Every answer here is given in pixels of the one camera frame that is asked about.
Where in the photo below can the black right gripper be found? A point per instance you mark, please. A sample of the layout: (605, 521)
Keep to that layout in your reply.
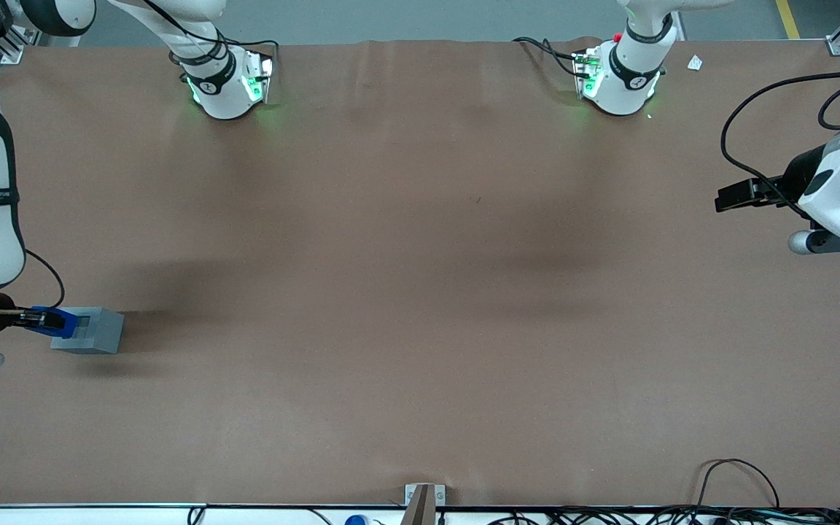
(1, 321)

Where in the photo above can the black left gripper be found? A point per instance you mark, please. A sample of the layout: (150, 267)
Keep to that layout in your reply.
(801, 175)

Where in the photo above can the blue plastic part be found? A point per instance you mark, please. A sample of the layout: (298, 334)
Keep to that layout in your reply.
(61, 324)

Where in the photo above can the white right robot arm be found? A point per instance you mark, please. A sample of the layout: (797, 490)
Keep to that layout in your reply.
(1, 240)

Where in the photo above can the gray square base block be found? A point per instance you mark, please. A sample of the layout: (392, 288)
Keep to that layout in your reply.
(103, 332)

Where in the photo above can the white paper scrap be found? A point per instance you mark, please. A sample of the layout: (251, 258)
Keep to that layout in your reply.
(695, 63)

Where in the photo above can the brown table mat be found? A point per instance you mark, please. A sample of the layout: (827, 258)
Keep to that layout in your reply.
(420, 328)

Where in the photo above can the blue round cap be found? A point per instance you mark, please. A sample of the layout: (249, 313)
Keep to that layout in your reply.
(355, 520)

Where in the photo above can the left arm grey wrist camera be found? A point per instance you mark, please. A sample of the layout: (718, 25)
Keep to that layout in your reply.
(839, 242)

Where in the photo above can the gray metal mounting bracket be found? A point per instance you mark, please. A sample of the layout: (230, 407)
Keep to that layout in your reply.
(410, 494)

